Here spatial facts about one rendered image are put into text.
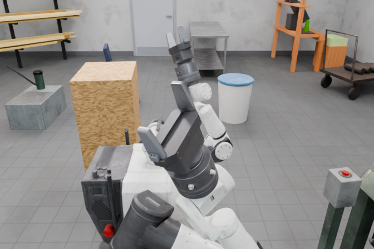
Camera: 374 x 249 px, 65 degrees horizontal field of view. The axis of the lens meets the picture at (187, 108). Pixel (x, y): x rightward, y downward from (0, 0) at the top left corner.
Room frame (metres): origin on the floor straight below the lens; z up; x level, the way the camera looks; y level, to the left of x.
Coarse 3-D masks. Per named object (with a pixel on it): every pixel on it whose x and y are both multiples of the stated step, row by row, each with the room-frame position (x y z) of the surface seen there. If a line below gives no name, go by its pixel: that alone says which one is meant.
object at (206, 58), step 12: (192, 24) 7.03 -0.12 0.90; (204, 24) 7.03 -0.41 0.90; (216, 24) 7.03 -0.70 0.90; (192, 36) 5.60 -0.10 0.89; (204, 36) 5.61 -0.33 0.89; (216, 36) 5.61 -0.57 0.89; (228, 36) 5.61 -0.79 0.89; (192, 48) 5.64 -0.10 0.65; (204, 48) 7.50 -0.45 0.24; (192, 60) 5.64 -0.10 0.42; (204, 60) 6.33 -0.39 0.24; (216, 60) 6.33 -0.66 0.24
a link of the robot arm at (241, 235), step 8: (240, 224) 0.48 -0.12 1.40; (240, 232) 0.47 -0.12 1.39; (224, 240) 0.45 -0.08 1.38; (232, 240) 0.45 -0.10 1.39; (240, 240) 0.46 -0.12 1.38; (248, 240) 0.47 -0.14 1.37; (256, 240) 0.53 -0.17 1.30; (224, 248) 0.46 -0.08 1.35; (232, 248) 0.45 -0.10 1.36; (240, 248) 0.45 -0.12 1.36; (248, 248) 0.46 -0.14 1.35; (256, 248) 0.47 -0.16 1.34
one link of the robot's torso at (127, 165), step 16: (128, 144) 0.90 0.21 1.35; (96, 160) 0.78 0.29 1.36; (112, 160) 0.78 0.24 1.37; (128, 160) 0.78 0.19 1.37; (144, 160) 0.78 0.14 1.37; (96, 176) 0.70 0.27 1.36; (112, 176) 0.70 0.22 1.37; (128, 176) 0.70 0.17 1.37; (144, 176) 0.70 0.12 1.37; (160, 176) 0.70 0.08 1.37; (96, 192) 0.68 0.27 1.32; (112, 192) 0.64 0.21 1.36; (128, 192) 0.65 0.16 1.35; (160, 192) 0.65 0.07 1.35; (176, 192) 0.67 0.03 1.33; (96, 208) 0.68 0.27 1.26; (112, 208) 0.64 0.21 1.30; (128, 208) 0.64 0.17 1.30; (176, 208) 0.66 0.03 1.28; (96, 224) 0.68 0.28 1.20; (112, 224) 0.68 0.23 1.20
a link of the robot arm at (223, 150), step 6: (204, 138) 1.07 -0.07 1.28; (204, 144) 1.02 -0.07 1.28; (210, 144) 1.04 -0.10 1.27; (222, 144) 1.01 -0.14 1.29; (228, 144) 1.02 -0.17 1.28; (210, 150) 1.01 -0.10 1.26; (216, 150) 1.00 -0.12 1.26; (222, 150) 1.01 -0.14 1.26; (228, 150) 1.02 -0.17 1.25; (216, 156) 1.00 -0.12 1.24; (222, 156) 1.01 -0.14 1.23; (228, 156) 1.01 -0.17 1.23; (216, 162) 1.01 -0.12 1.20
